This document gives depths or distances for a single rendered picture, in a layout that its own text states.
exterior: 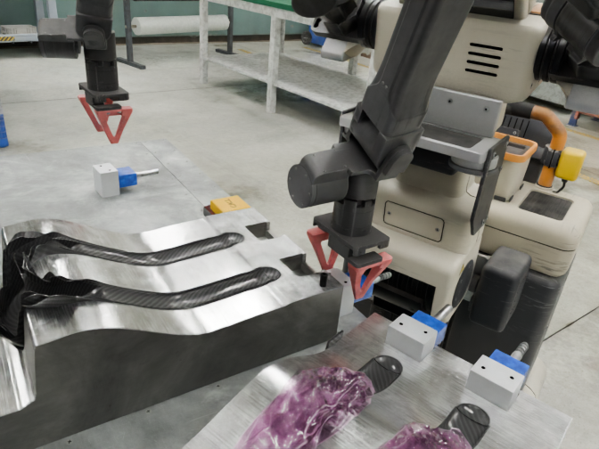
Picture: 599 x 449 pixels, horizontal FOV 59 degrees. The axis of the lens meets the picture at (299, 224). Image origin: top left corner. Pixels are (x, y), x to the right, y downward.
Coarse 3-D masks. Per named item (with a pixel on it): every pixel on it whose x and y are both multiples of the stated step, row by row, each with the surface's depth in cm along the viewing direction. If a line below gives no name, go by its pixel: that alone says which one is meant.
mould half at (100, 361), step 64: (64, 256) 64; (256, 256) 75; (64, 320) 53; (128, 320) 56; (192, 320) 62; (256, 320) 64; (320, 320) 71; (0, 384) 54; (64, 384) 53; (128, 384) 58; (192, 384) 63; (0, 448) 53
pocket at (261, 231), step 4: (252, 224) 84; (256, 224) 84; (260, 224) 85; (264, 224) 85; (268, 224) 85; (248, 228) 84; (252, 228) 84; (256, 228) 85; (260, 228) 85; (264, 228) 85; (268, 228) 86; (252, 232) 84; (256, 232) 85; (260, 232) 85; (264, 232) 86; (268, 232) 85; (256, 236) 85; (260, 236) 86; (264, 236) 86; (268, 236) 85; (272, 236) 84; (276, 236) 84; (260, 240) 85; (264, 240) 85
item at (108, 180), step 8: (96, 168) 107; (104, 168) 107; (112, 168) 108; (120, 168) 111; (128, 168) 112; (96, 176) 108; (104, 176) 106; (112, 176) 107; (120, 176) 108; (128, 176) 109; (136, 176) 111; (96, 184) 109; (104, 184) 107; (112, 184) 108; (120, 184) 109; (128, 184) 110; (104, 192) 107; (112, 192) 108
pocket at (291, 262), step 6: (282, 258) 76; (288, 258) 76; (294, 258) 77; (300, 258) 78; (288, 264) 77; (294, 264) 77; (300, 264) 78; (306, 264) 77; (294, 270) 78; (300, 270) 78; (306, 270) 77; (312, 270) 76; (300, 276) 76
